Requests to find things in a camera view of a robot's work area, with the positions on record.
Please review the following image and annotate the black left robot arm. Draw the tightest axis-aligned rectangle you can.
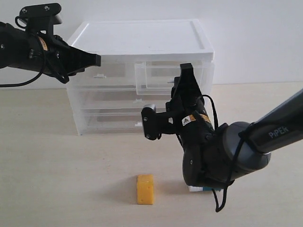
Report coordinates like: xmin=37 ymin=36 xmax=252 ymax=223
xmin=0 ymin=22 xmax=101 ymax=88

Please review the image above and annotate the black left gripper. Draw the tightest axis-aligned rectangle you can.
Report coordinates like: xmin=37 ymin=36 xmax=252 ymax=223
xmin=22 ymin=33 xmax=101 ymax=83

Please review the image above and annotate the translucent middle wide drawer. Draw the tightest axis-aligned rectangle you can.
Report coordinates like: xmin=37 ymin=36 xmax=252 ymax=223
xmin=77 ymin=89 xmax=170 ymax=109

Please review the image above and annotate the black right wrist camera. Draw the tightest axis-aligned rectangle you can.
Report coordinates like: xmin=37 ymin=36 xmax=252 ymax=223
xmin=141 ymin=104 xmax=173 ymax=140

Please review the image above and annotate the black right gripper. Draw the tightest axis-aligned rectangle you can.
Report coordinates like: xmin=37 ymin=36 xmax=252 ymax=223
xmin=166 ymin=63 xmax=215 ymax=147

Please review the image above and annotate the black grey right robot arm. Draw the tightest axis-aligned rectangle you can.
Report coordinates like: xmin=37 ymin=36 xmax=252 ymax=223
xmin=169 ymin=63 xmax=303 ymax=189

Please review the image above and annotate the white plastic drawer cabinet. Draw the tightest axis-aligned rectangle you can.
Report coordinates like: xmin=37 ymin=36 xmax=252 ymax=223
xmin=67 ymin=19 xmax=214 ymax=135

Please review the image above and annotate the translucent bottom wide drawer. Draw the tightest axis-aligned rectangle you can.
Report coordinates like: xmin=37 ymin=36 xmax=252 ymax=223
xmin=77 ymin=108 xmax=143 ymax=135

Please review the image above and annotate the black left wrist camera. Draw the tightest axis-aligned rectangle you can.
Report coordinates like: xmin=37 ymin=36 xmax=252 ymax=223
xmin=15 ymin=2 xmax=62 ymax=36

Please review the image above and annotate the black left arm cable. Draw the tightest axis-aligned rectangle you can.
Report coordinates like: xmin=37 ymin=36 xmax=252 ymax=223
xmin=0 ymin=70 xmax=42 ymax=87

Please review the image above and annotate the yellow cheese block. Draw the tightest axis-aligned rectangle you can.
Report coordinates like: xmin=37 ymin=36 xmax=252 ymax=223
xmin=136 ymin=174 xmax=154 ymax=205

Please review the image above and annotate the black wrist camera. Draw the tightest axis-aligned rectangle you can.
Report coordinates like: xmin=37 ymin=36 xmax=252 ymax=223
xmin=141 ymin=104 xmax=173 ymax=140
xmin=15 ymin=2 xmax=62 ymax=36

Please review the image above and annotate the translucent wide drawer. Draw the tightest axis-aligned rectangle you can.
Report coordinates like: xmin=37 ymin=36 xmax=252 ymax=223
xmin=77 ymin=108 xmax=143 ymax=135
xmin=77 ymin=89 xmax=170 ymax=109

